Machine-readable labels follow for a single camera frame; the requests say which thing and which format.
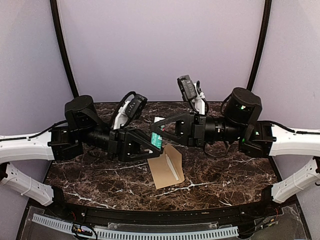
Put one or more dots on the left black corner post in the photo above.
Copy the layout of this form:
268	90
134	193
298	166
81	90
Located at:
62	47

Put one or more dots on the brown paper envelope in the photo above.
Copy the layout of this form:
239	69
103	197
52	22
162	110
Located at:
160	171

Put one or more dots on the white slotted cable duct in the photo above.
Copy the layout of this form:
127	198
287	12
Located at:
117	231

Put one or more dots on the black front table rail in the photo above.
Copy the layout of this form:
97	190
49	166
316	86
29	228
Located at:
102	216

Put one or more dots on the black corner post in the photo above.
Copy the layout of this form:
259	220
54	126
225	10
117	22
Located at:
62	47
260	44

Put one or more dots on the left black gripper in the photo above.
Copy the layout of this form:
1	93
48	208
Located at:
119	145

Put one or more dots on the right black corner post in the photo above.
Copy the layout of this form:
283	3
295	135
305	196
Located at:
260	44

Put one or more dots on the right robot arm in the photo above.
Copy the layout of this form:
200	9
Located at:
256	138

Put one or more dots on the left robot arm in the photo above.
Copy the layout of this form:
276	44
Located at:
64	140

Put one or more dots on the white green glue stick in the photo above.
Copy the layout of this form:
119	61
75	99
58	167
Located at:
156	139

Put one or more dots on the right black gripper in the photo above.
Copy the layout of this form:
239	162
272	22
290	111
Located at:
197	125

